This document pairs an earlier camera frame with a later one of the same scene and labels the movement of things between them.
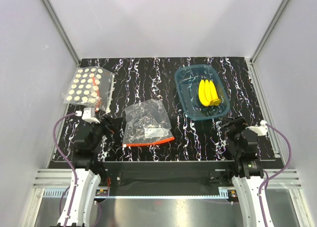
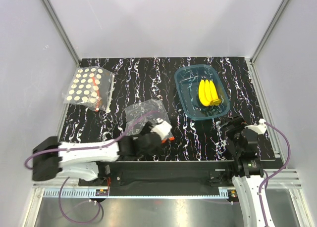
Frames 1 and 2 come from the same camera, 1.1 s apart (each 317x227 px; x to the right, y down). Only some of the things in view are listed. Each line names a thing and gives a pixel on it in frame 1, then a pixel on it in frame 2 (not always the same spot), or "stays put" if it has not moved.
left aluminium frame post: x=59 y=26 stays put
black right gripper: x=238 y=122 stays put
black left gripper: x=115 y=124 -> x=146 y=129
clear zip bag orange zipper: x=145 y=123 stays put
